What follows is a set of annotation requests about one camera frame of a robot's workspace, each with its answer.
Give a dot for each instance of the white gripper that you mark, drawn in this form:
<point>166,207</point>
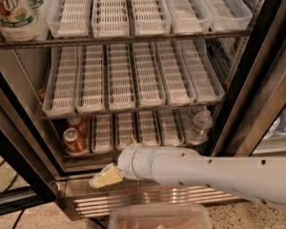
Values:
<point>126,162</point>

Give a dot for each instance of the red coke can front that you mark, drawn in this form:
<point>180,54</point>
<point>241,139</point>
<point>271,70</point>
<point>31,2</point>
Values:
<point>75,143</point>

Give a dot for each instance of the red coke can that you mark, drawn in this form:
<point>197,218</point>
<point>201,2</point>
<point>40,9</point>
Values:
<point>75,143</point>
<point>78,122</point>

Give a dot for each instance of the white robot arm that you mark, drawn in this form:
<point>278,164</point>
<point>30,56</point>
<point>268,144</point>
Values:
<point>260,179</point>

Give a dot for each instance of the red coke can rear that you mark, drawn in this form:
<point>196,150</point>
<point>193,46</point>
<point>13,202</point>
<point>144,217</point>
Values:
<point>78,122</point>

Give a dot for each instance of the fridge grille base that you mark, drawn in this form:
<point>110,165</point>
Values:
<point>78,200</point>

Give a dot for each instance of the open fridge door left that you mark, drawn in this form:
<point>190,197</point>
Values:
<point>19,154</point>

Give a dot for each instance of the clear water bottle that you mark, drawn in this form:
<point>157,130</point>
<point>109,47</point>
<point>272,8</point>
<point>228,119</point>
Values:
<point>200,124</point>

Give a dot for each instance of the white 7up bottle front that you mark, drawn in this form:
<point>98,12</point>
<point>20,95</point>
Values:
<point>17,21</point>

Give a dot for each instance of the middle wire shelf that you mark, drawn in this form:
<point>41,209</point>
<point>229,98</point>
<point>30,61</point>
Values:
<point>138,109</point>

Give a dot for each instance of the wire shelf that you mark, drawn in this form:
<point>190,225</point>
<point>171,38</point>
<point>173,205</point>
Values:
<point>138,109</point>
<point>88,40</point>

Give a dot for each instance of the top wire shelf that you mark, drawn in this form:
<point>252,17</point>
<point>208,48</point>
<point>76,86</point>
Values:
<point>88,40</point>

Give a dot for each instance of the fridge door frame right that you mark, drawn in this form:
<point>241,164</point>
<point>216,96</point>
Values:
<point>257,93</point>

